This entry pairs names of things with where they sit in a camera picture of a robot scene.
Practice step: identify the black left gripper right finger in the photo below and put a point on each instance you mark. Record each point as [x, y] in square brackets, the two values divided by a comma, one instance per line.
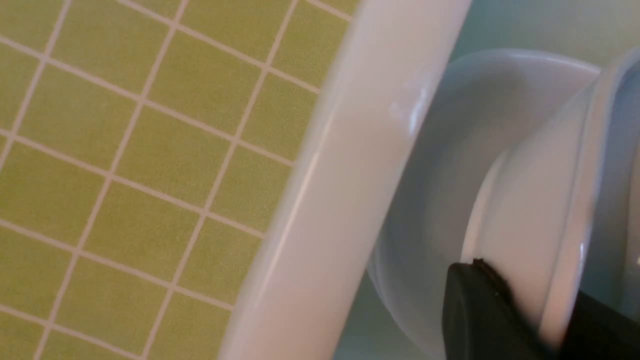
[598, 332]

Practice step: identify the large white plastic tub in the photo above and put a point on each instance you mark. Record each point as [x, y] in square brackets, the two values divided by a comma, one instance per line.
[299, 291]

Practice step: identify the white square dish front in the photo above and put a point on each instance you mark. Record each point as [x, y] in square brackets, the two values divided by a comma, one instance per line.
[558, 213]

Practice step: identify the white dish stack in tub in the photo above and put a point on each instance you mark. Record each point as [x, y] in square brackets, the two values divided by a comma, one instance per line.
[486, 102]

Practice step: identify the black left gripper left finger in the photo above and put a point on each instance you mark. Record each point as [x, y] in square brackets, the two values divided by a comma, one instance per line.
[480, 320]

